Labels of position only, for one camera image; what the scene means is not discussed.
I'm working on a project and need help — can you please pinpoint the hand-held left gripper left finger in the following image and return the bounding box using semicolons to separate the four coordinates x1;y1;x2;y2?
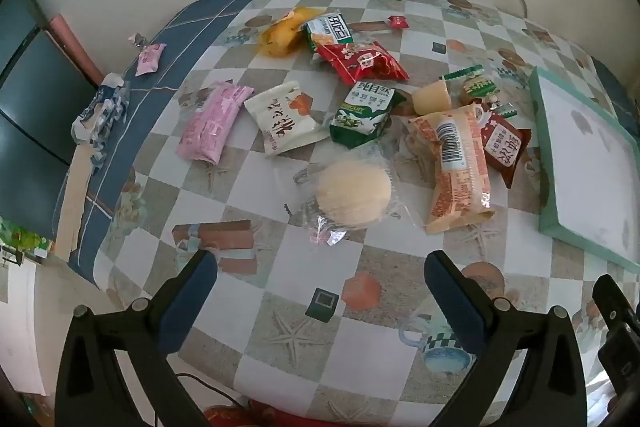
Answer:
55;249;218;427

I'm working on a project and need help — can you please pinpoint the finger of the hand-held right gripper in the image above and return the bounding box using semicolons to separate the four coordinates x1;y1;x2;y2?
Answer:
592;274;637;339

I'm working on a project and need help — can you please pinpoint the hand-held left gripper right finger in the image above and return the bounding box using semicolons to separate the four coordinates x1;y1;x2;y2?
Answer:
424;250;588;427

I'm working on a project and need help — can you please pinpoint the teal cardboard tray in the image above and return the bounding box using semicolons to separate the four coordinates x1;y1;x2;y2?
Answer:
527;66;640;275

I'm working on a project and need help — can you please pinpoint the orange bread packet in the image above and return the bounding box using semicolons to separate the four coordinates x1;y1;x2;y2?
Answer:
408;103;497;235

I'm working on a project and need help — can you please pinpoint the clear round pastry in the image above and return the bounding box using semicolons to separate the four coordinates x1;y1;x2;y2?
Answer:
280;142;416;253

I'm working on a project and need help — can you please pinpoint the dark red snack packet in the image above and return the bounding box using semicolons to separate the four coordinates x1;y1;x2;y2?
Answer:
480;111;533;190

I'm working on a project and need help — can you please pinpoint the pink snack packet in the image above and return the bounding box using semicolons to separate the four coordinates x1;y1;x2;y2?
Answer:
176;81;255;164

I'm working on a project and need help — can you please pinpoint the white snack packet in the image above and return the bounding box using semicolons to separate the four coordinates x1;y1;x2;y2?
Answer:
244;80;331;158

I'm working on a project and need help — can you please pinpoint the jelly cup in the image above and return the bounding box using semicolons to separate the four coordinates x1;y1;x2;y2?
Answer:
411;79;453;116

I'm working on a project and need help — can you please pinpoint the green biscuit packet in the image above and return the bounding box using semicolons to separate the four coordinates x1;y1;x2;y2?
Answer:
329;80;407;150

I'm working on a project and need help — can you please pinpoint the green cookie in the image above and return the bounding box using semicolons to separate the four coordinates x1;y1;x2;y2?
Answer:
442;64;518;118

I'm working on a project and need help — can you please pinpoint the yellow snack packet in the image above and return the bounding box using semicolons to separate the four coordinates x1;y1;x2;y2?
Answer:
260;7;323;58

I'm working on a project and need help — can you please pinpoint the green white cracker packet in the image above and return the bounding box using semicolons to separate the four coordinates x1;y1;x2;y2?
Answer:
301;11;357;54

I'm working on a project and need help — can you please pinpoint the checkered tablecloth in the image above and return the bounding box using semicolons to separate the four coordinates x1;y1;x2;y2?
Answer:
55;0;640;423

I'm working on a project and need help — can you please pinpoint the red cloth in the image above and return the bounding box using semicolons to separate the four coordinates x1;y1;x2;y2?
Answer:
205;399;321;427

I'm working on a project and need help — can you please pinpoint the green printed item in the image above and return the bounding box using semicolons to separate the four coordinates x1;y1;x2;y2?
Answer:
0;217;51;258

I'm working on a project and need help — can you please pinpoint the blue white crumpled wrapper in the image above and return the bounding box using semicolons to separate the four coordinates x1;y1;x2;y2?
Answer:
72;73;130;160

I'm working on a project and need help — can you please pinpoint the small pink candy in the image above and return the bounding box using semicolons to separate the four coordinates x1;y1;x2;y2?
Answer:
135;43;167;78

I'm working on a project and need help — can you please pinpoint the dark cabinet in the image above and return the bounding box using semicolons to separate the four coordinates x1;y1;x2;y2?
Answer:
0;0;108;238

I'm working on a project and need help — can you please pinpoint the reddish wooden rail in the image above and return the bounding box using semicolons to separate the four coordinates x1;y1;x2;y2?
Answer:
48;13;103;88

